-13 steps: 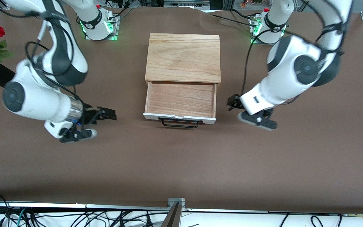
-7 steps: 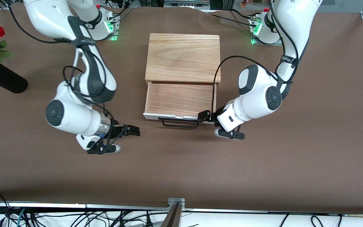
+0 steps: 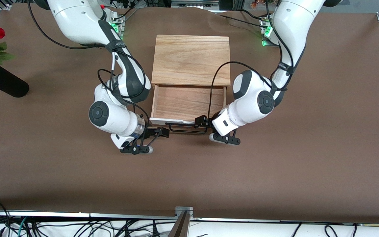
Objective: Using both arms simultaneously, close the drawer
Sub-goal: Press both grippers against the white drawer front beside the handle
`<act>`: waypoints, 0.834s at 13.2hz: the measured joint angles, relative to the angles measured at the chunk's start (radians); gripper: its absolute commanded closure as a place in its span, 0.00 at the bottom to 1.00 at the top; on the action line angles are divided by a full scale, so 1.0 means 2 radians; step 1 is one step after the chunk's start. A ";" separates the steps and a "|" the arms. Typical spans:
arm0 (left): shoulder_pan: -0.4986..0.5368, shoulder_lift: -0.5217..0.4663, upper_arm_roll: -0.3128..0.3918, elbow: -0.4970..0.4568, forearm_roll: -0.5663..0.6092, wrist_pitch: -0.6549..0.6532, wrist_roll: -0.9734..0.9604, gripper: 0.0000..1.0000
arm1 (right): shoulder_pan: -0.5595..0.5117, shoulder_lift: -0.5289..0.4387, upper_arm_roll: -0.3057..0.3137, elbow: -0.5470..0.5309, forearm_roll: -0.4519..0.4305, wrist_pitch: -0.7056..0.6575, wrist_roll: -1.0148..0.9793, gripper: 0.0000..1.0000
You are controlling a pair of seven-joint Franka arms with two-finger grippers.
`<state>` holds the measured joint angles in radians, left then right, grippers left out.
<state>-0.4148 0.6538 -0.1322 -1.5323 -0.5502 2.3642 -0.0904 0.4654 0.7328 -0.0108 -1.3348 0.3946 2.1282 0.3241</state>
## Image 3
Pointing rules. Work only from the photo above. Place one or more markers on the brown table cover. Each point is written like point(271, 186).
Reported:
point(189, 171)

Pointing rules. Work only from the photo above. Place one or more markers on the aluminium centre bracket post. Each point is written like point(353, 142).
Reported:
point(183, 220)

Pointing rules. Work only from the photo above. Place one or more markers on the black cylindrical vase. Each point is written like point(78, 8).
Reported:
point(5, 84)

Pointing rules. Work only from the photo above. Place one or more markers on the light wooden drawer cabinet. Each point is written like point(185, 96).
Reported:
point(191, 59)

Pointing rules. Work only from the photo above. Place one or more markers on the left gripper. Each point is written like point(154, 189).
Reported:
point(205, 120)

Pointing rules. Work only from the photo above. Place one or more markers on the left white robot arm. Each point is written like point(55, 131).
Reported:
point(291, 19)

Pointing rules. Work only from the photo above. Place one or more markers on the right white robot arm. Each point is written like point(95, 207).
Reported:
point(77, 19)

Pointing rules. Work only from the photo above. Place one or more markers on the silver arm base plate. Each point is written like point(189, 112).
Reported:
point(265, 29)
point(119, 23)

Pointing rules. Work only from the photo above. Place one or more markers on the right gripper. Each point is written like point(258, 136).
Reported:
point(150, 132)

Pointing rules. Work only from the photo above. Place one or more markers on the aluminium table edge rail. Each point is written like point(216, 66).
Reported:
point(77, 214)

